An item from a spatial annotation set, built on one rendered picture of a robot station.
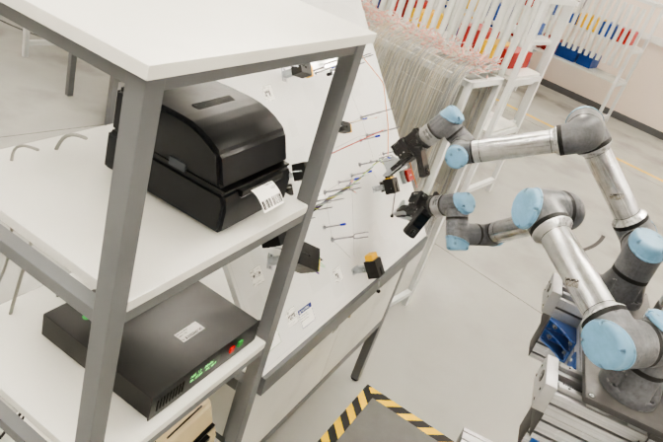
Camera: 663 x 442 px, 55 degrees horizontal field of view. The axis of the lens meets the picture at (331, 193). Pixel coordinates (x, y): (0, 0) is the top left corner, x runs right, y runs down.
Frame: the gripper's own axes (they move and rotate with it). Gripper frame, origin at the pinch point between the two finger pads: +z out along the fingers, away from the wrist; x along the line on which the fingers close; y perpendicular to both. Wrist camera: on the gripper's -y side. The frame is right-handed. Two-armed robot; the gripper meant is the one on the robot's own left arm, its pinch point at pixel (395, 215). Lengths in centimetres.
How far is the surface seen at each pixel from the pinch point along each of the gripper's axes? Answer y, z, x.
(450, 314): 21, 93, -132
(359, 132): 20.8, 5.1, 26.1
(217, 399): -86, -3, 36
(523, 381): -5, 48, -156
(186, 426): -96, -22, 50
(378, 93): 46, 13, 22
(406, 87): 80, 41, -7
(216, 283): -52, 20, 43
